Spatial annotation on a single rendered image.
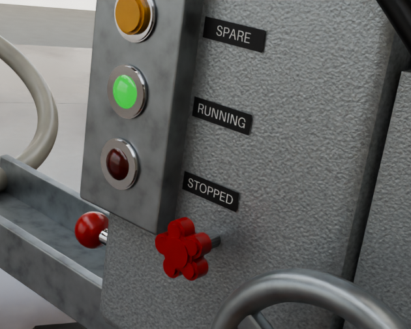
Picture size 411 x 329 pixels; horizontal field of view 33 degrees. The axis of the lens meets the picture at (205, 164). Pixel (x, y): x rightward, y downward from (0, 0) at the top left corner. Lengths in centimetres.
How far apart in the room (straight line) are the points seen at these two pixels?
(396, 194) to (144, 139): 17
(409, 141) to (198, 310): 19
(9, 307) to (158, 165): 233
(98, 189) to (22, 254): 23
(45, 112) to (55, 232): 27
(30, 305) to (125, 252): 226
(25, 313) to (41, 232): 192
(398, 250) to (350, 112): 8
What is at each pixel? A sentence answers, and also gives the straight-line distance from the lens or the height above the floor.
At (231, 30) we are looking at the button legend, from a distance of 43.
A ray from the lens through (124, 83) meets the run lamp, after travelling 46.
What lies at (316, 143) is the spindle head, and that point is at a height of 132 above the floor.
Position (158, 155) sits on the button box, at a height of 128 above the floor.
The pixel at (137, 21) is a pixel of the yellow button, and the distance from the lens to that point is 45.
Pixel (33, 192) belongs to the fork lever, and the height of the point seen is 110.
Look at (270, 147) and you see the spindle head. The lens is 42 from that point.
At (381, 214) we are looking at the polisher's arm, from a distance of 41.
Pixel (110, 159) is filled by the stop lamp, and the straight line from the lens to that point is 48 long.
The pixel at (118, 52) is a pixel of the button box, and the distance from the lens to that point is 47.
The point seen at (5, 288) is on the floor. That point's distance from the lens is 289.
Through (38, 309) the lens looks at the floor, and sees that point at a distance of 276.
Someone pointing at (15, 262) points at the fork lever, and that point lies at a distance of 73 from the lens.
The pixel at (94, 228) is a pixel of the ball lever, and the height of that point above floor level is 118.
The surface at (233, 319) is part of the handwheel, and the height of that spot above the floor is 123.
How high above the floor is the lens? 143
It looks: 18 degrees down
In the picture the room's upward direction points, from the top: 8 degrees clockwise
